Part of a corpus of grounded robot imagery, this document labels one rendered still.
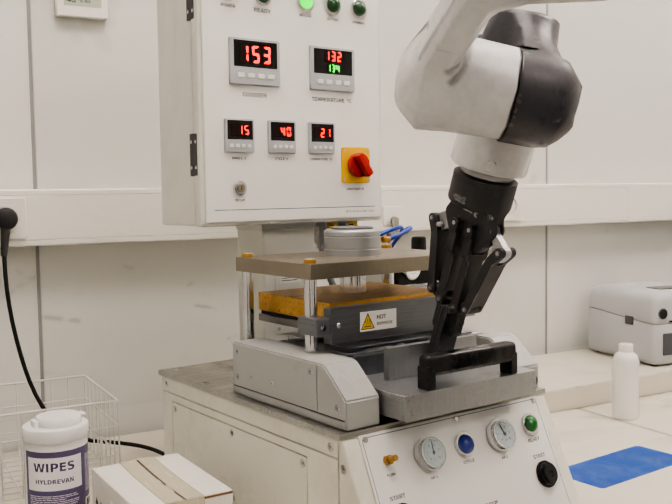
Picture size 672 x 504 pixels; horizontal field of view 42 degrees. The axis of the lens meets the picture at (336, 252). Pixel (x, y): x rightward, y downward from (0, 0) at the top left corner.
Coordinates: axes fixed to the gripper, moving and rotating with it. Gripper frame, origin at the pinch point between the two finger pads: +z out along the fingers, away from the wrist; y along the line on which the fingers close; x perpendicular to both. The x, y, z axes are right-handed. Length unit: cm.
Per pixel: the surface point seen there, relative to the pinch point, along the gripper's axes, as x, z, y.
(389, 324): -2.3, 2.5, -7.5
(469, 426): 1.7, 10.2, 6.2
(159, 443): -8, 48, -52
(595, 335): 102, 36, -44
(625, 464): 46, 28, 4
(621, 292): 101, 22, -41
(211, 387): -17.2, 18.6, -23.6
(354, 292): -1.1, 2.5, -17.0
